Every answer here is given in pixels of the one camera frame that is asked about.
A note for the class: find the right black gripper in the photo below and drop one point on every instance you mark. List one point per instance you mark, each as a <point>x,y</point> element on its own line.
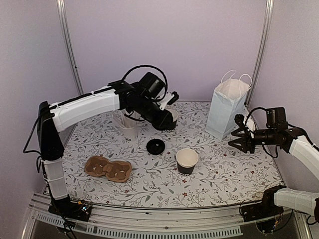
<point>243,141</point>

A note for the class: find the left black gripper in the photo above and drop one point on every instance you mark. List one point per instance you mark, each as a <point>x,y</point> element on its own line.
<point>159,123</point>

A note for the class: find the black plastic cup lid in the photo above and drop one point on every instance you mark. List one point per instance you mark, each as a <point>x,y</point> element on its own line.
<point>155,146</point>

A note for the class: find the black paper coffee cup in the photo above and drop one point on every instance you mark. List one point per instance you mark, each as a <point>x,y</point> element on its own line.
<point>186,161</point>

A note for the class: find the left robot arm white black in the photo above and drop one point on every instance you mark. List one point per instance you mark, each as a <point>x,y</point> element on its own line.
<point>148,97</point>

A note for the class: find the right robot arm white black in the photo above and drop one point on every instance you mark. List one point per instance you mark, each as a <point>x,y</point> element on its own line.
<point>294,141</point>

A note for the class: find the white cup holding straws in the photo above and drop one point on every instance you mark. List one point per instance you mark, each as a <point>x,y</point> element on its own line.
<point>129,128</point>

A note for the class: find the light blue paper bag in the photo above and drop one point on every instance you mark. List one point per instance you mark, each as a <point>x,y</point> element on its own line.
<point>227,101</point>

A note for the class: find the floral patterned table mat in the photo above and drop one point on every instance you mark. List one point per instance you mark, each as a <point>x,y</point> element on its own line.
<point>222,176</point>

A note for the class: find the brown cardboard cup carrier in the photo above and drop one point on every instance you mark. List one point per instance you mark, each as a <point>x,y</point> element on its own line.
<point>116,171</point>

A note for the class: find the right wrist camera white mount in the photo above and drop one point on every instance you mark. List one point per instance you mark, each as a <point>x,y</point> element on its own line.
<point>245,123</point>

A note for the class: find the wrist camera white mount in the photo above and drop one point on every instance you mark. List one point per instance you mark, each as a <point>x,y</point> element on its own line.
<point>169,99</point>
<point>245,123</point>

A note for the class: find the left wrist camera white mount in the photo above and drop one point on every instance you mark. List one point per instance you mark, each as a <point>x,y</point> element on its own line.
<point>169,99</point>

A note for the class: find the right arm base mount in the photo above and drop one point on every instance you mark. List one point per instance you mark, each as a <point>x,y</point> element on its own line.
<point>254,211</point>

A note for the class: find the aluminium front rail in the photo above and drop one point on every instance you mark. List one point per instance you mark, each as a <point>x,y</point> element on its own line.
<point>115,222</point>

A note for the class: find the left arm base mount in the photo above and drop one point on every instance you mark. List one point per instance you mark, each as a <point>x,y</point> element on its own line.
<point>80,210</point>

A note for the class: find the right aluminium frame post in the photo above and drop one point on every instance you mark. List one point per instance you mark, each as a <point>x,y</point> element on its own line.
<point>262,46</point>

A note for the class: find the aluminium frame post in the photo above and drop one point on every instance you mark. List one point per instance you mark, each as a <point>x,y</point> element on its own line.
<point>262,46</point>
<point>68,44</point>

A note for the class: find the left aluminium frame post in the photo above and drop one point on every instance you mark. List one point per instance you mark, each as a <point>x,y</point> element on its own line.
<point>68,44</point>

